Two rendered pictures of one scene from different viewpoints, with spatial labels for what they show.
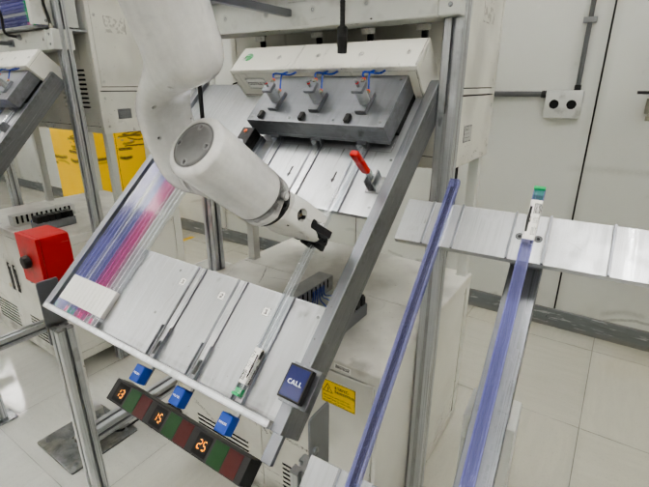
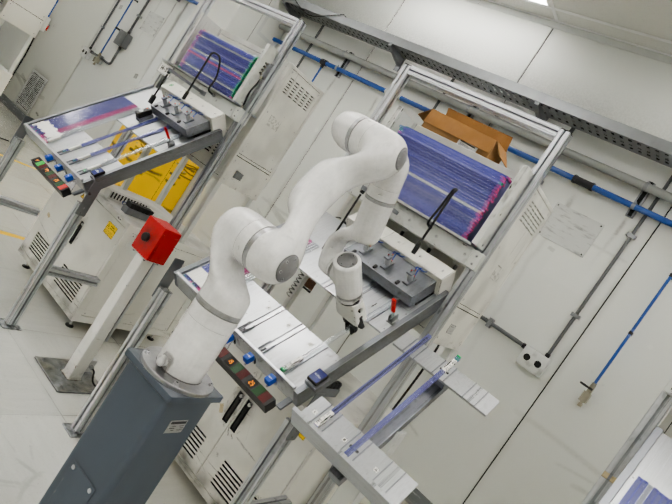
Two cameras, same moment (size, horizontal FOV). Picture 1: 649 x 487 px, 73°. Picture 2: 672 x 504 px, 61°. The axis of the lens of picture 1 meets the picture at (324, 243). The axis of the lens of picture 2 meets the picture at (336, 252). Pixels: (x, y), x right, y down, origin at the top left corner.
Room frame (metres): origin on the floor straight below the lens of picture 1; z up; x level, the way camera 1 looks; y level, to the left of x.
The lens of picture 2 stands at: (-1.13, 0.21, 1.25)
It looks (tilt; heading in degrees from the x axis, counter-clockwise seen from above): 4 degrees down; 0
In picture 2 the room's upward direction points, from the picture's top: 33 degrees clockwise
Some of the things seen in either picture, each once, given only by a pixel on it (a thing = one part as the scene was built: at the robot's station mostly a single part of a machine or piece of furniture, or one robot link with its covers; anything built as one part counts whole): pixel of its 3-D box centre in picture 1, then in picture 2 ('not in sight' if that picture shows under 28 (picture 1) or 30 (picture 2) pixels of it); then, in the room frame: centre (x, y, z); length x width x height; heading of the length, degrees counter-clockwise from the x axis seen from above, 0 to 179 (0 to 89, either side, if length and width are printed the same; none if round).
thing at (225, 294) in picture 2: not in sight; (236, 259); (0.21, 0.39, 1.00); 0.19 x 0.12 x 0.24; 59
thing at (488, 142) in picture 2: not in sight; (480, 139); (1.39, -0.06, 1.82); 0.68 x 0.30 x 0.20; 56
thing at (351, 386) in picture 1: (325, 367); (275, 428); (1.22, -0.01, 0.31); 0.70 x 0.65 x 0.62; 56
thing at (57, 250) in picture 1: (66, 343); (117, 301); (1.24, 0.85, 0.39); 0.24 x 0.24 x 0.78; 56
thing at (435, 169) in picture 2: not in sight; (437, 182); (1.09, 0.01, 1.52); 0.51 x 0.13 x 0.27; 56
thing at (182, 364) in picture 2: not in sight; (197, 341); (0.20, 0.36, 0.79); 0.19 x 0.19 x 0.18
